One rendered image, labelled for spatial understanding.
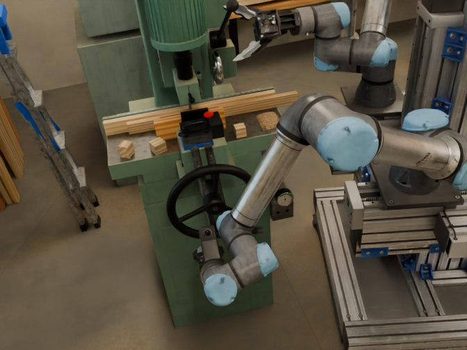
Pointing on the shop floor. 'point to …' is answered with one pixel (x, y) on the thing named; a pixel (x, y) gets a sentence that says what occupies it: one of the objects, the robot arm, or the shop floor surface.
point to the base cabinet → (183, 293)
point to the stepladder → (16, 87)
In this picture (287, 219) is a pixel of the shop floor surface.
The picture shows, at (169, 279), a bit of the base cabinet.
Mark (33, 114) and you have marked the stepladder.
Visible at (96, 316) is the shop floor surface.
